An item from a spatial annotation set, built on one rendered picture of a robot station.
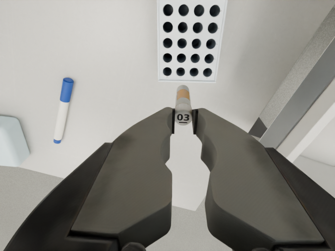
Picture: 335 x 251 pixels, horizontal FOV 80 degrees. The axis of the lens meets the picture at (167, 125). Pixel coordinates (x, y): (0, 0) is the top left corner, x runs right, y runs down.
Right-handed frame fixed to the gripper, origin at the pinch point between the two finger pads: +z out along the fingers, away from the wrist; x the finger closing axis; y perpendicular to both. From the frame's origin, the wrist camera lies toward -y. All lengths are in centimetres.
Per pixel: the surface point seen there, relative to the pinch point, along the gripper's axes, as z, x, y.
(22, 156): 18.4, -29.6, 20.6
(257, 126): 76, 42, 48
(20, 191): 96, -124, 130
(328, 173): 11.0, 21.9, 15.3
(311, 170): 10.6, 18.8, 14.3
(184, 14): 20.4, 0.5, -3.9
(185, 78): 17.7, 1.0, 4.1
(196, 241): 96, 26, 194
